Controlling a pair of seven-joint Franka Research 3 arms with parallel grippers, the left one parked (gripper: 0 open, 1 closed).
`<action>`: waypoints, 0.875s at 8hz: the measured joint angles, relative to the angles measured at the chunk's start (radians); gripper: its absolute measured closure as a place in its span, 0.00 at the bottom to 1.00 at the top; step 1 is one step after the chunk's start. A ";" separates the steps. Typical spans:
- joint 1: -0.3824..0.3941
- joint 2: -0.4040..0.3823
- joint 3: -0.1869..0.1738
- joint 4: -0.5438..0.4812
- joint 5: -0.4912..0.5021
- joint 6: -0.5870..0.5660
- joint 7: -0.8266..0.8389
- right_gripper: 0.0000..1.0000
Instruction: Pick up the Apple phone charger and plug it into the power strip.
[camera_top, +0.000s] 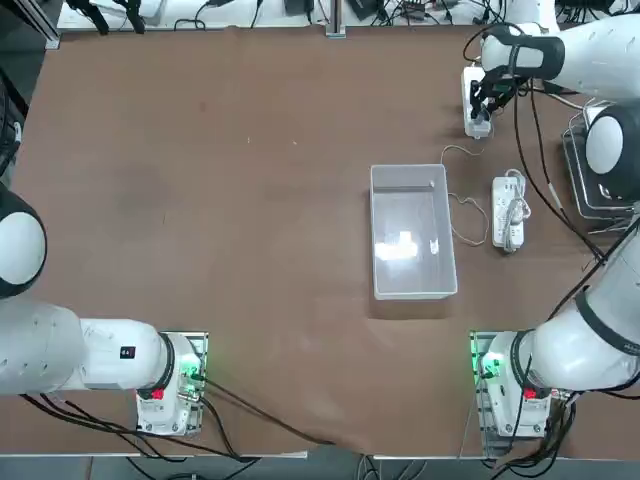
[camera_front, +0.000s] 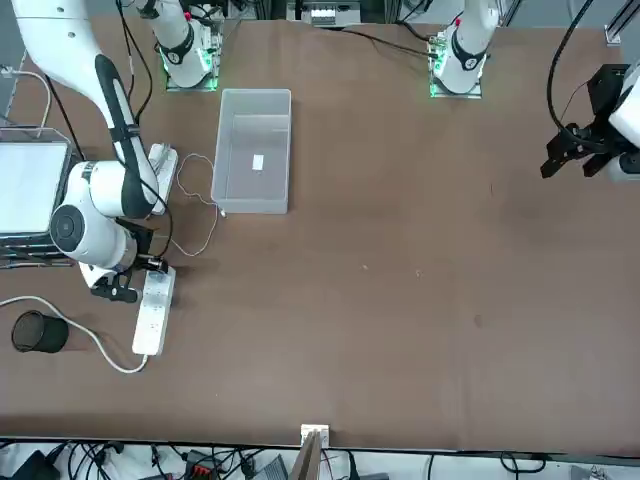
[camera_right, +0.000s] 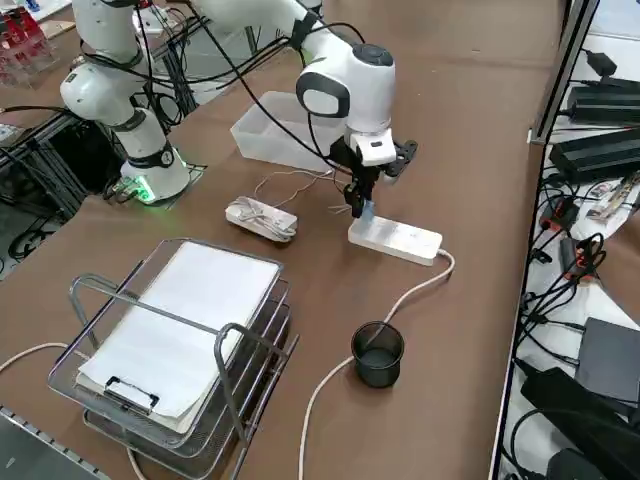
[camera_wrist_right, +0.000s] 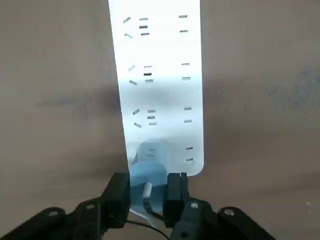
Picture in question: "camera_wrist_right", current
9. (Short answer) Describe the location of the translucent blue phone charger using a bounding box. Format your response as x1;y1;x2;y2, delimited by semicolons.
129;141;169;217

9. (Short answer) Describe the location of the thin charger cable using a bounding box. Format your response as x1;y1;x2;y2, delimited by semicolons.
126;182;172;240

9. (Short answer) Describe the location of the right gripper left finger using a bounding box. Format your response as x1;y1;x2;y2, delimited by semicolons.
0;172;131;240

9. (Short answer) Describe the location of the long white power strip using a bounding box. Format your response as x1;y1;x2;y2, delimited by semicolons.
107;0;206;178

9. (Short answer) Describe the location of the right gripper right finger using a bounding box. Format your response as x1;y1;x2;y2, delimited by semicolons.
162;171;278;240

